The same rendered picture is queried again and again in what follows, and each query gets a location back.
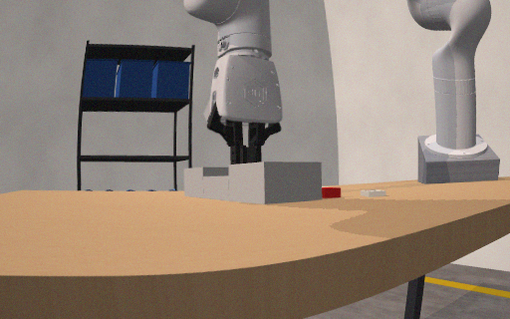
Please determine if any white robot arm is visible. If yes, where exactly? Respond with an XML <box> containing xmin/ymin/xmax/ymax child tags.
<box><xmin>183</xmin><ymin>0</ymin><xmax>491</xmax><ymax>159</ymax></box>

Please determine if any white domino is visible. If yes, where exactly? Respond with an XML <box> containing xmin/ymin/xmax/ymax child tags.
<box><xmin>361</xmin><ymin>189</ymin><xmax>385</xmax><ymax>197</ymax></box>

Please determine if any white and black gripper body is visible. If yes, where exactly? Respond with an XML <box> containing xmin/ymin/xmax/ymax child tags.
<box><xmin>210</xmin><ymin>52</ymin><xmax>282</xmax><ymax>127</ymax></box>

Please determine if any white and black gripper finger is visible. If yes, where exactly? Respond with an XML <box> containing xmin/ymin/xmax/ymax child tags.
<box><xmin>247</xmin><ymin>123</ymin><xmax>281</xmax><ymax>163</ymax></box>
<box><xmin>207</xmin><ymin>101</ymin><xmax>247</xmax><ymax>164</ymax></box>

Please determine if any red and white eraser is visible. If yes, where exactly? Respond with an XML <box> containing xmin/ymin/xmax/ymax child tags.
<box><xmin>322</xmin><ymin>187</ymin><xmax>341</xmax><ymax>198</ymax></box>

